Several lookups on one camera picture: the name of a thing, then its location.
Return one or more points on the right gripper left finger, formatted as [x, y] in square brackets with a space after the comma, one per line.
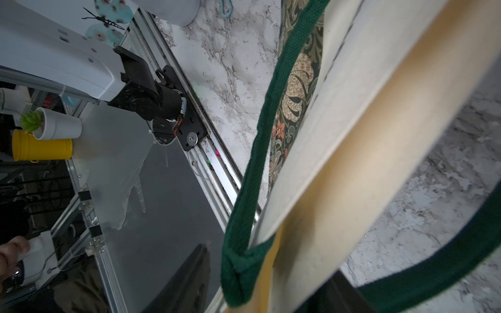
[186, 291]

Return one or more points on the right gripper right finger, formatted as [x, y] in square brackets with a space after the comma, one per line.
[336, 295]

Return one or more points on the cream bag green handles floral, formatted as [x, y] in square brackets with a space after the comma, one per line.
[394, 75]

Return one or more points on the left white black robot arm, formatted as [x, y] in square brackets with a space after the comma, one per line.
[35, 45]

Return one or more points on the person's hand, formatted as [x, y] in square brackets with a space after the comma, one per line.
[10, 252]

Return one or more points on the yellow metal can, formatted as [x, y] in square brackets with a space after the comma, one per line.
[27, 148]

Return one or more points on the small white succulent pot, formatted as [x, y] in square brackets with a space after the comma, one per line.
[45, 124]

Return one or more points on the potted plant orange flowers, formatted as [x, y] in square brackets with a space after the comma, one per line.
[177, 12]

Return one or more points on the aluminium front rail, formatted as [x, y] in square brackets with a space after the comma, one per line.
[210, 160]

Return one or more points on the white teleoperation handle device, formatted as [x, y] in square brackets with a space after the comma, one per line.
[39, 265]

